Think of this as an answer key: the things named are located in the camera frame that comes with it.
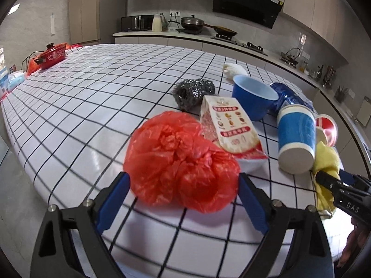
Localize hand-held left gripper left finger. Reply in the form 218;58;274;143
30;171;131;278

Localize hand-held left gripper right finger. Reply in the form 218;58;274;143
236;172;336;278

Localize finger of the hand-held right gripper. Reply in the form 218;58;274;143
315;170;350;194
339;168;371;193

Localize yellow cloth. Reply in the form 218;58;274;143
311;141;342;219

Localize red plastic bag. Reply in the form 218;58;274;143
123;111;241;212

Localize blue plastic bowl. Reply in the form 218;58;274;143
231;75;279;121

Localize blue milk carton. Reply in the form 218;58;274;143
268;82;318;117

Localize person's right hand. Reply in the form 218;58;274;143
339;216;367;270

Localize blue paper cup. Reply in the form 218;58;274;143
277;104;317;174

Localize cutting board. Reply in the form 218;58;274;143
356;97;371;126

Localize white pink snack packet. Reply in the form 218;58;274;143
199;95;269;177

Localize knife block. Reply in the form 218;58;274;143
335;85;348;103

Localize white checkered tablecloth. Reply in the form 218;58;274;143
0;44;350;278

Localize utensil holder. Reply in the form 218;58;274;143
323;65;337;88

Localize steel wool scrubber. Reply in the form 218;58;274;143
173;78;216;112

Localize crumpled white tissue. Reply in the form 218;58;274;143
222;63;249;81

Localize blue tissue pack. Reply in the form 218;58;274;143
7;71;27;91

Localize orange plastic bag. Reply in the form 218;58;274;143
27;59;41;76

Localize red cooking pot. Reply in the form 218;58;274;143
33;42;68;70

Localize gas stove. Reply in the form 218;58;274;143
210;33;269;56

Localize blue white box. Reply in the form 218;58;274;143
0;69;10;97

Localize black wok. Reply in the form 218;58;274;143
213;25;238;37

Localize long beige upper cabinets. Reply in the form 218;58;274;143
282;0;371;64

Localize black microwave oven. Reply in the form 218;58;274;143
121;15;154;32

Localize black induction cooker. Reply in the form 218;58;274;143
175;27;203;35

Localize beige refrigerator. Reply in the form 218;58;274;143
69;0;126;47

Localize lidded frying pan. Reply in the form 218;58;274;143
180;14;214;31

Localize black range hood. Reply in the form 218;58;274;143
212;0;284;29

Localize black power cable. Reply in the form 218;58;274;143
22;51;44;70

